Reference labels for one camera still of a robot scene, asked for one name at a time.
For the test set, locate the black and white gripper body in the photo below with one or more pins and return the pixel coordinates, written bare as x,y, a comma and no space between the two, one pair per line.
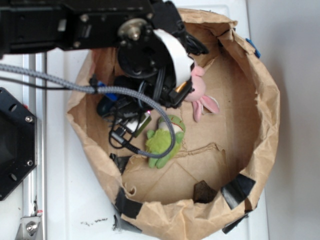
158,53

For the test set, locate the pink plush bunny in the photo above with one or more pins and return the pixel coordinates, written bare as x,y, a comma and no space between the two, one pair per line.
198,96

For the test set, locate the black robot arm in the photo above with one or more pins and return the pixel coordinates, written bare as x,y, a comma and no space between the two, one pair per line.
38,26

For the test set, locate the dark green oblong toy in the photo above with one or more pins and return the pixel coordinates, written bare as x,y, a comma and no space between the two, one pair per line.
105,107

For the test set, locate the green plush toy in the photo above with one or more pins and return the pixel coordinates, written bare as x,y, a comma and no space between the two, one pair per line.
158,141

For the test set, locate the brown paper bag bin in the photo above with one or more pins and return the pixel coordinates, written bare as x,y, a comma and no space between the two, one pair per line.
224,159

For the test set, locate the brown rock-like block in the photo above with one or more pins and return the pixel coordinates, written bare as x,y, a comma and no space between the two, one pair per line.
203,193

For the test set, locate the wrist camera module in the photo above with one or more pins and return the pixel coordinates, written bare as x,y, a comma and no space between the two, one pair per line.
130,128

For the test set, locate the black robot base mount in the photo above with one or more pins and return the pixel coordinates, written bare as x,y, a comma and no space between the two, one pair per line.
17,143

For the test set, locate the aluminium rail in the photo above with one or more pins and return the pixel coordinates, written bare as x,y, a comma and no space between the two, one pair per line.
33,222

